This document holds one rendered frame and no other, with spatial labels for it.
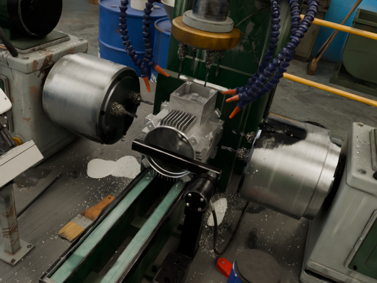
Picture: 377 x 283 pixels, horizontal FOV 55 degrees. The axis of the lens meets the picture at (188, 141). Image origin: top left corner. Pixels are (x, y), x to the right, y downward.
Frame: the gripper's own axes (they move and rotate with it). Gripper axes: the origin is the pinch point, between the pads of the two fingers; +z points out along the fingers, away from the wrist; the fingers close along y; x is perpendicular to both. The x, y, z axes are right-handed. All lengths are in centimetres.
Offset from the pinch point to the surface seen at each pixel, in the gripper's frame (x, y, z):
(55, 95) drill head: 5.7, 24.8, -3.7
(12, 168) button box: -3.5, -4.7, 5.7
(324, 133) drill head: -55, 37, 35
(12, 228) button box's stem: 8.7, -5.5, 18.6
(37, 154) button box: -3.5, 2.5, 6.2
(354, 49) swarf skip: -37, 439, 107
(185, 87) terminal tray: -22, 45, 12
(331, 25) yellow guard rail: -42, 252, 42
